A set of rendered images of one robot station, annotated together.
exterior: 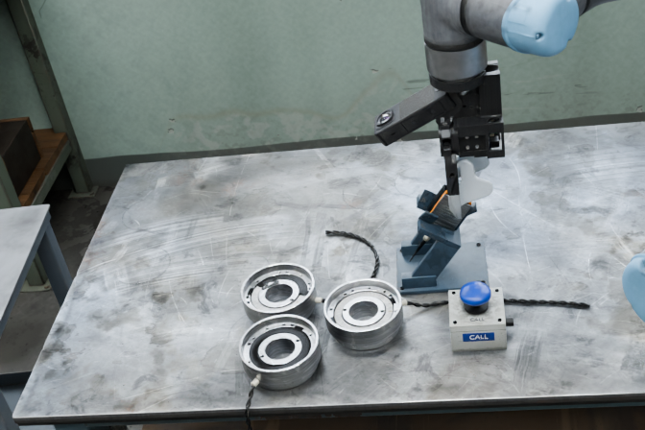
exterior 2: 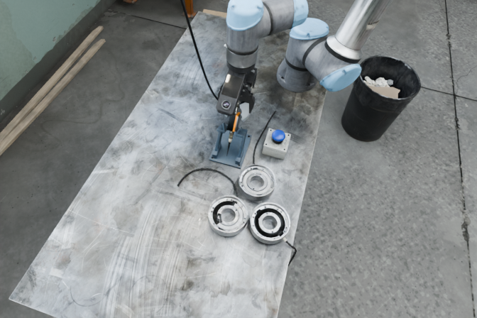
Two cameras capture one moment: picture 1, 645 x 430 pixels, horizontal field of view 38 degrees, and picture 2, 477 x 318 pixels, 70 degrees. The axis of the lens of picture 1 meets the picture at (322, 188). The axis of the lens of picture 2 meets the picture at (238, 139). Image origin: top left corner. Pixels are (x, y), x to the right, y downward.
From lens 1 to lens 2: 1.10 m
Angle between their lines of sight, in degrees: 62
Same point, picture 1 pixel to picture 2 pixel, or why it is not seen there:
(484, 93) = not seen: hidden behind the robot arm
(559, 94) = not seen: outside the picture
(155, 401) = (274, 295)
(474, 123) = (252, 77)
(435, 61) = (250, 59)
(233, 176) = (86, 223)
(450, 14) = (265, 30)
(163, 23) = not seen: outside the picture
